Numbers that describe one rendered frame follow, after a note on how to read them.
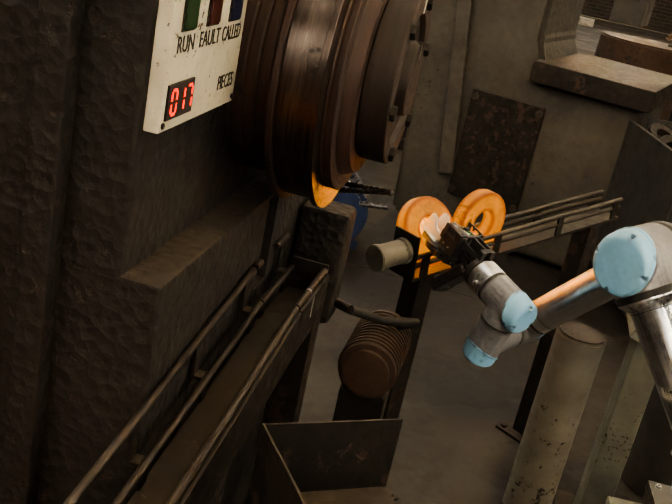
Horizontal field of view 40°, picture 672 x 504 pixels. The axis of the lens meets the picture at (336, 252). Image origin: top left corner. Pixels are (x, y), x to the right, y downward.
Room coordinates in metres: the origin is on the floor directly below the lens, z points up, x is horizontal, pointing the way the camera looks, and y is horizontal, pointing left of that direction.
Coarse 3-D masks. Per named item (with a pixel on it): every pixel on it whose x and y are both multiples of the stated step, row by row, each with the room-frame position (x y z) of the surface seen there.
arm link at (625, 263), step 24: (624, 240) 1.56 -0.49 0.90; (648, 240) 1.56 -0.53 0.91; (600, 264) 1.58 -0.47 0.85; (624, 264) 1.55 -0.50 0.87; (648, 264) 1.52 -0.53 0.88; (624, 288) 1.53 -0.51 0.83; (648, 288) 1.53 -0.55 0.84; (648, 312) 1.53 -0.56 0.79; (648, 336) 1.52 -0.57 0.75; (648, 360) 1.52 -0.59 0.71
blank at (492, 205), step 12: (480, 192) 2.07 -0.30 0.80; (492, 192) 2.08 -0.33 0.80; (468, 204) 2.04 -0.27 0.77; (480, 204) 2.05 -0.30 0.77; (492, 204) 2.08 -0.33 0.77; (504, 204) 2.11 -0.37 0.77; (456, 216) 2.03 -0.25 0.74; (468, 216) 2.03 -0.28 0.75; (492, 216) 2.09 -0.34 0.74; (504, 216) 2.12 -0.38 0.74; (480, 228) 2.10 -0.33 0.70; (492, 228) 2.10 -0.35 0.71; (492, 240) 2.11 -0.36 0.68
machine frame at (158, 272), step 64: (0, 0) 1.08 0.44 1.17; (64, 0) 1.04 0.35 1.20; (128, 0) 1.06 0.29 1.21; (0, 64) 1.08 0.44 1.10; (64, 64) 1.04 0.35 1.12; (128, 64) 1.05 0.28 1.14; (0, 128) 1.08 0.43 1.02; (64, 128) 1.04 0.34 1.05; (128, 128) 1.05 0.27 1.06; (192, 128) 1.23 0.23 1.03; (0, 192) 1.08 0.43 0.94; (64, 192) 1.06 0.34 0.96; (128, 192) 1.05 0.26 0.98; (192, 192) 1.26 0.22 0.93; (256, 192) 1.49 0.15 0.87; (0, 256) 1.08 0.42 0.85; (64, 256) 1.06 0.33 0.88; (128, 256) 1.07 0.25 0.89; (192, 256) 1.16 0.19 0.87; (256, 256) 1.46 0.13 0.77; (0, 320) 1.08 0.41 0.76; (64, 320) 1.06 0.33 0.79; (128, 320) 1.05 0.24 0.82; (192, 320) 1.18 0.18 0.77; (0, 384) 1.08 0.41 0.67; (64, 384) 1.06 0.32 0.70; (128, 384) 1.05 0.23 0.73; (192, 384) 1.23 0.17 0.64; (0, 448) 1.07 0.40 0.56; (64, 448) 1.06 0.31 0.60; (256, 448) 1.75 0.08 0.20
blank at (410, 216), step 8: (416, 200) 1.98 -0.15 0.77; (424, 200) 1.99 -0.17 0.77; (432, 200) 2.01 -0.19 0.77; (408, 208) 1.96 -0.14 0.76; (416, 208) 1.97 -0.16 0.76; (424, 208) 1.99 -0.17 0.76; (432, 208) 2.00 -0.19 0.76; (440, 208) 2.02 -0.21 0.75; (400, 216) 1.96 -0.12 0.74; (408, 216) 1.94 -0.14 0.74; (416, 216) 1.96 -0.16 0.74; (424, 216) 1.98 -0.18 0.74; (400, 224) 1.94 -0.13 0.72; (408, 224) 1.94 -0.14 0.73; (416, 224) 1.95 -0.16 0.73; (416, 232) 1.94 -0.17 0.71; (424, 248) 1.94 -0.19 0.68; (432, 256) 1.95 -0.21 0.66; (432, 264) 1.95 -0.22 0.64
